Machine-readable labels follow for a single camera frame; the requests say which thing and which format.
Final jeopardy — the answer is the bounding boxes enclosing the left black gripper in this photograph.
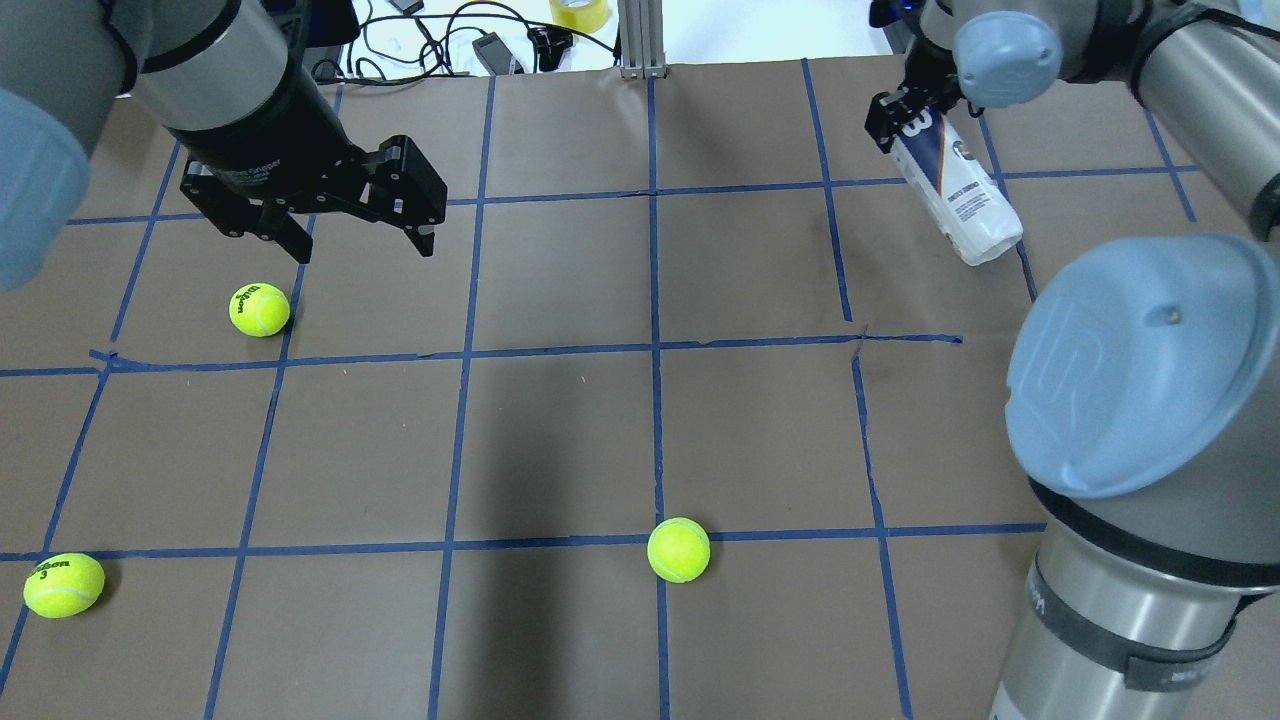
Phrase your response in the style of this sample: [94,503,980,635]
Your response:
[174,70,448,264]

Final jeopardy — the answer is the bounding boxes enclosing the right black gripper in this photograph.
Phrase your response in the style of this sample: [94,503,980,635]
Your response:
[864,31,965,155]

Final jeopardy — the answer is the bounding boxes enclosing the clear tennis ball can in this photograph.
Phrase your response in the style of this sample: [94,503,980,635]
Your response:
[890,106,1024,266]

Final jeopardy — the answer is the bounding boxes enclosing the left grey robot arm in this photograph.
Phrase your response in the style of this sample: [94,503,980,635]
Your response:
[1,1,448,291]

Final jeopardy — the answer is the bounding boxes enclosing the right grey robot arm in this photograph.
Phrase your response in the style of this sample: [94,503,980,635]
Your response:
[865,1,1279,719]

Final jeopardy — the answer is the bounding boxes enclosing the tennis ball upper left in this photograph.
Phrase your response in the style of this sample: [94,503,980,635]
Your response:
[228,282,292,338]

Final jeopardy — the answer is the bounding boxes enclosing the tennis ball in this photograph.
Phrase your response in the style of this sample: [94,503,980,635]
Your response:
[23,552,106,619]
[228,282,292,338]
[646,518,712,584]

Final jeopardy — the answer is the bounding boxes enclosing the tennis ball lower left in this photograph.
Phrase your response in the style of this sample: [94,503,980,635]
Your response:
[23,552,106,619]

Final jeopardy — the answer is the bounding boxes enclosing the tennis ball bottom centre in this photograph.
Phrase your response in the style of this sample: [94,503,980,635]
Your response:
[646,518,712,584]

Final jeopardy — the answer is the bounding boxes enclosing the black power adapter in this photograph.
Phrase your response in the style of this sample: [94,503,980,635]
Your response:
[472,32,526,76]

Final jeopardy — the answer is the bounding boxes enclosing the yellow tape roll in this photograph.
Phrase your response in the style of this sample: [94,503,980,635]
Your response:
[548,0,611,35]

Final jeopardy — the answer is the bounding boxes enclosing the black cables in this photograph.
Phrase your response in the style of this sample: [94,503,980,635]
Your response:
[315,0,616,86]

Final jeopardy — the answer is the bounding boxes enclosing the aluminium frame post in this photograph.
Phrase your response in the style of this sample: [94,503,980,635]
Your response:
[617,0,669,79]

